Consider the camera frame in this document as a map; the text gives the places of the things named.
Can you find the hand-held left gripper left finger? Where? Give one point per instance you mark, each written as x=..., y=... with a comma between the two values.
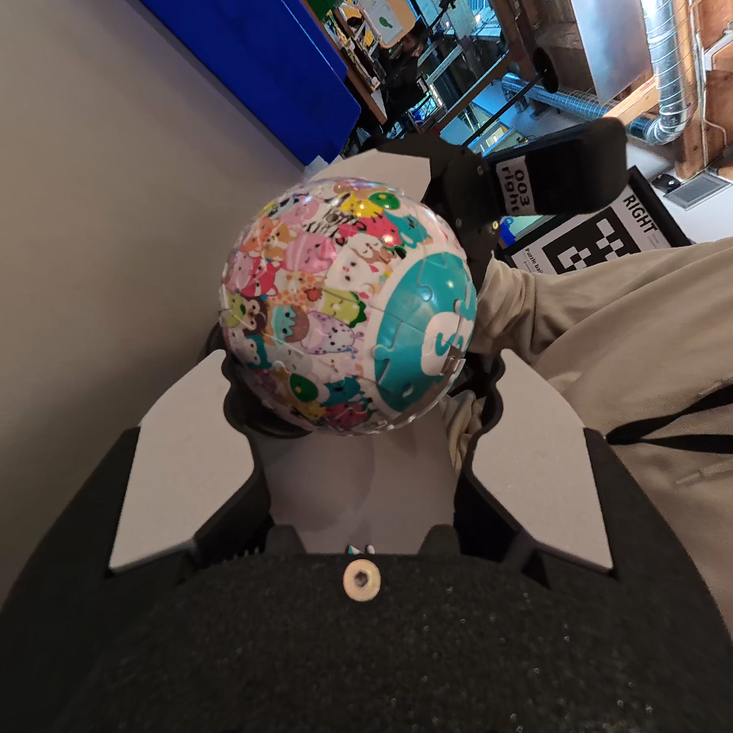
x=183, y=469

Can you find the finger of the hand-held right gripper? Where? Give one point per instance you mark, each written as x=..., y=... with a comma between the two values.
x=389, y=169

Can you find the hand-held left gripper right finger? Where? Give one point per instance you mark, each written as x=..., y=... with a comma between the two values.
x=538, y=475

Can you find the colourful puzzle ball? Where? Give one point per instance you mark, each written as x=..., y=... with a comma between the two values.
x=320, y=286

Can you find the person's right forearm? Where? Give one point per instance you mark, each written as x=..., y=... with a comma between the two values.
x=572, y=298

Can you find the person's cream sweatshirt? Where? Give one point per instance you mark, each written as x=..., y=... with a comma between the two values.
x=658, y=515

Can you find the black white marker board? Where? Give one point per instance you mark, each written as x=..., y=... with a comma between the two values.
x=595, y=240

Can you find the blue plastic bin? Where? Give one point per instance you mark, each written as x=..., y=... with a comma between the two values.
x=257, y=57

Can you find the silver ventilation duct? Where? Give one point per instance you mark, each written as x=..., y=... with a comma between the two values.
x=667, y=57

